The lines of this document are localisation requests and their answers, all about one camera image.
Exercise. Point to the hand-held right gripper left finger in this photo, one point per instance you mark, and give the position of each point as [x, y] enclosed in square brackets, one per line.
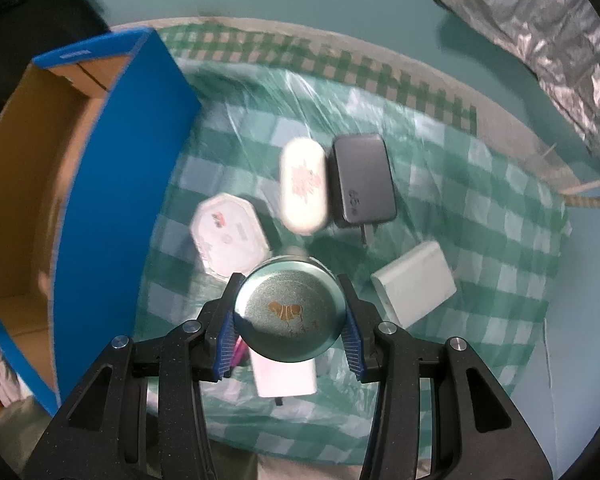
[224, 345]

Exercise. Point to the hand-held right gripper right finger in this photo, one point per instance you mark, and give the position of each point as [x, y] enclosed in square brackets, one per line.
[354, 345]

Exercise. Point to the round green tin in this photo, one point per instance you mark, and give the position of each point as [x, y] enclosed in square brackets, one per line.
[290, 310]

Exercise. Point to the white power bank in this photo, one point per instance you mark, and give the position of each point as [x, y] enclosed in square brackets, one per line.
[412, 282]

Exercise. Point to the white octagonal box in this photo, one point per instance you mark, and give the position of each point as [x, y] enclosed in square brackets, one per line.
[227, 235]

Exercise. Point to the blue cardboard box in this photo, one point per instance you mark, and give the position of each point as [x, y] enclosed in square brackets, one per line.
[110, 185]

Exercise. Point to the white charger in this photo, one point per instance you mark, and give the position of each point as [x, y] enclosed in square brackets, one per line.
[285, 377]

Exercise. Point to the green checkered tablecloth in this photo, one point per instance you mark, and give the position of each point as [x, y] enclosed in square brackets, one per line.
[480, 260]

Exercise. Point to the dark grey charger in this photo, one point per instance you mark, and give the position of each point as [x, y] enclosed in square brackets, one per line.
[362, 180]

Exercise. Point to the white oval case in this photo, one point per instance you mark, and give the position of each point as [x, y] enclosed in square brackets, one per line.
[302, 185]

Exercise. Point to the silver foil bag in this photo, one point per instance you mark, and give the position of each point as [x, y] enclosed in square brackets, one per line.
[555, 35]

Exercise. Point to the black cloth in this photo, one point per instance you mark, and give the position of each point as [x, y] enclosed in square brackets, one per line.
[30, 10]

